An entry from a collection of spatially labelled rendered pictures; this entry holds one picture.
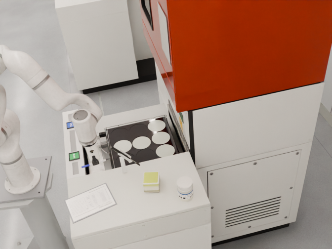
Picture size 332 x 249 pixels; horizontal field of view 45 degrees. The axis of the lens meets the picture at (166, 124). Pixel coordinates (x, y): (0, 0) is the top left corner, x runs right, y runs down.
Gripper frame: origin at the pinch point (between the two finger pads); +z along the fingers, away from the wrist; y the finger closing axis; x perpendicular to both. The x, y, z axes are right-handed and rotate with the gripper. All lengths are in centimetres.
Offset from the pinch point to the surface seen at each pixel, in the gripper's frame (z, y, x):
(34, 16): 153, 414, 27
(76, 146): 11.6, 22.3, 7.3
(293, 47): -39, -4, -97
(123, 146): 17.6, 17.9, -16.4
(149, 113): 30, 48, -40
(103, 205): 5.8, -21.7, 2.2
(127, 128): 19.3, 31.9, -22.6
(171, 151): 16.4, 3.8, -39.2
